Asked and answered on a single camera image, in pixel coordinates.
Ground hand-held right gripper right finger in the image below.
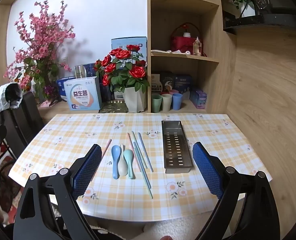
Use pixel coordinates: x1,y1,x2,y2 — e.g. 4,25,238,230
192,142,281,240

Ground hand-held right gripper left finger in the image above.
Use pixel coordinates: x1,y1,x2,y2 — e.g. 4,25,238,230
13,144,102,240

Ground blue spoon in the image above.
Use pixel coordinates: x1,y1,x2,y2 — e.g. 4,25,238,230
112,145,122,180

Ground beige spoon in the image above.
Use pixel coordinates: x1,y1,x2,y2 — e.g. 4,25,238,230
120,144,128,176

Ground stainless steel utensil tray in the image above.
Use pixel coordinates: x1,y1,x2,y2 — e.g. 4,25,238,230
161,120,194,174

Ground green spoon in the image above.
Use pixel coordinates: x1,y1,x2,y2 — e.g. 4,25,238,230
123,149,136,180

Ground yellow plaid floral tablecloth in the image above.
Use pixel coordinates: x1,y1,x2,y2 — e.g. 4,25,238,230
8,113,273,218

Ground green ornate tray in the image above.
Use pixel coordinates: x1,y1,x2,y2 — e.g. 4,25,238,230
98,100,128,113

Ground purple printed box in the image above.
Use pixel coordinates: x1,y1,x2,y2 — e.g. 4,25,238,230
189,89,208,109

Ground blue cup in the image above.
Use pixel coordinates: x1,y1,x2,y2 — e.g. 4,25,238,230
172,93,183,110

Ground light blue printed box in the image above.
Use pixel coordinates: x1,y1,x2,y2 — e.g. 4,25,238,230
63,76,103,110

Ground beige cup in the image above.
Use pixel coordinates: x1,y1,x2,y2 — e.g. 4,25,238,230
161,94,173,112

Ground black chair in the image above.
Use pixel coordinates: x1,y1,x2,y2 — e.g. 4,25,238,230
2,91,45,160

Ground red patterned rug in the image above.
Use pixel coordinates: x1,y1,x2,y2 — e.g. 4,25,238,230
0,140,26,223

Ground green cup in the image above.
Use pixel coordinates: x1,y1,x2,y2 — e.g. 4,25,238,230
152,93,163,113

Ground blue and white tin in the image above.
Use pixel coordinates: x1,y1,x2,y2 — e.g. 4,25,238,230
56,77,75,103

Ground dark blue printed box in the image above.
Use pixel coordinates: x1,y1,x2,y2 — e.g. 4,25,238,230
174,74,193,100

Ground dark moon print box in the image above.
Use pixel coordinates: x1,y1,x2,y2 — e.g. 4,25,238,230
160,72,178,93

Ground steel tumbler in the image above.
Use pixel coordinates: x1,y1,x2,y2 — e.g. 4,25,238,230
74,64,87,79

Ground dark blue patterned box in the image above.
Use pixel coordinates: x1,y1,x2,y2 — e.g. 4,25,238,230
84,63,113,103

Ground white biscuit box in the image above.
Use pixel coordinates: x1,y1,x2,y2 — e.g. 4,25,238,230
151,74,163,94

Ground wooden shelf unit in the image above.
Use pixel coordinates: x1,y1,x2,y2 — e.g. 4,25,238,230
147,0,237,114

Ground dark cloth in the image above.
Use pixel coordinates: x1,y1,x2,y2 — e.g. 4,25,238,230
5,83,23,109

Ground red rose plant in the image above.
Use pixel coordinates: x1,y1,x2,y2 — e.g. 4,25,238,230
93,44,150,93

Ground clear glass bottle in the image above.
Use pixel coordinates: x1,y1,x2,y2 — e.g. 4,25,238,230
192,37,202,56

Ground white papers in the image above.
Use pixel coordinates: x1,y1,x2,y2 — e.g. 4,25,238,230
152,49,186,55

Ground red gift basket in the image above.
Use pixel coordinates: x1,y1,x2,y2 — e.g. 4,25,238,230
170,22,203,53

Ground large light blue box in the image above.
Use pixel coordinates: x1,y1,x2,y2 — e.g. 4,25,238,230
111,37,148,68

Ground pink blossom branches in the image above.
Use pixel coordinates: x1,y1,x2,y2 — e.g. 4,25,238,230
3,0,76,100

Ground black speckled shelf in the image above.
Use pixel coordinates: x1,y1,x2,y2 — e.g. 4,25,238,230
223,10,296,34

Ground white square flower pot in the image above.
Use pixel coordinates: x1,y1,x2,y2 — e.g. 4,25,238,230
239,1,256,18

